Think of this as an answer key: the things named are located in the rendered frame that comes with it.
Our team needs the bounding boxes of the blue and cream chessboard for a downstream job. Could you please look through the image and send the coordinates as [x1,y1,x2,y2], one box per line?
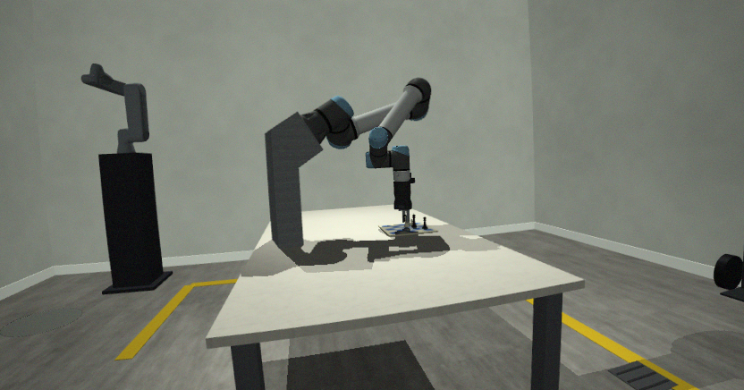
[378,222,438,237]

